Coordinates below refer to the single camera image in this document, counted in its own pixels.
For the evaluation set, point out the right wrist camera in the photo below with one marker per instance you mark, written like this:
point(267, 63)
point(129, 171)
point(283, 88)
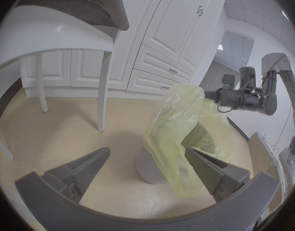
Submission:
point(228, 79)

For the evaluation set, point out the yellow plastic bag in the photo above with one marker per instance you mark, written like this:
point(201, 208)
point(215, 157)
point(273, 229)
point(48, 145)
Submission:
point(166, 129)

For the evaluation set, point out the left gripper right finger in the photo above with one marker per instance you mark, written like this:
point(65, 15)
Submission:
point(214, 174)

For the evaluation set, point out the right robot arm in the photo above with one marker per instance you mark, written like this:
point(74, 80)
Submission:
point(270, 100)

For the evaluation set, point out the white wardrobe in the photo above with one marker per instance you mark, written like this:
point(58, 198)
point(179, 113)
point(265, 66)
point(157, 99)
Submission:
point(174, 32)

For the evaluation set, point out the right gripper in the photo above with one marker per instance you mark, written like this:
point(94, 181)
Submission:
point(234, 99)

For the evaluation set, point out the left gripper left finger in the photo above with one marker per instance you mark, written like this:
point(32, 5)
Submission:
point(85, 172)

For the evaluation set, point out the grey and white chair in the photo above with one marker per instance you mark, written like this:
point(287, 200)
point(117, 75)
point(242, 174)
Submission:
point(53, 35)

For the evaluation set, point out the white trash bin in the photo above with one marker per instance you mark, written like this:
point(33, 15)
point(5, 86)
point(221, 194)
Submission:
point(147, 167)

